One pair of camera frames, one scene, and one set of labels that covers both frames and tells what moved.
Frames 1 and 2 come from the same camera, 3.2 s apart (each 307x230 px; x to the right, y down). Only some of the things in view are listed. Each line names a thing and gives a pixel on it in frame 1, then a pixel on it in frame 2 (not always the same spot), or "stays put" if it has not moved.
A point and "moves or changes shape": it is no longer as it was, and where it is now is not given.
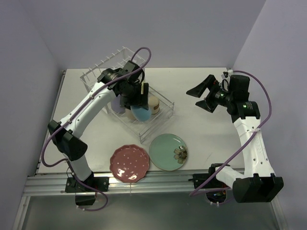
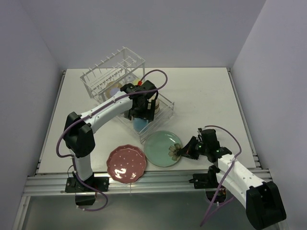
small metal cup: [153, 104] stays put
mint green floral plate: [168, 152] moves or changes shape
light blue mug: [141, 114] moves or changes shape
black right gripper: [211, 82] → [188, 151]
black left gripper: [141, 99] → [147, 114]
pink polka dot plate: [129, 163] stays put
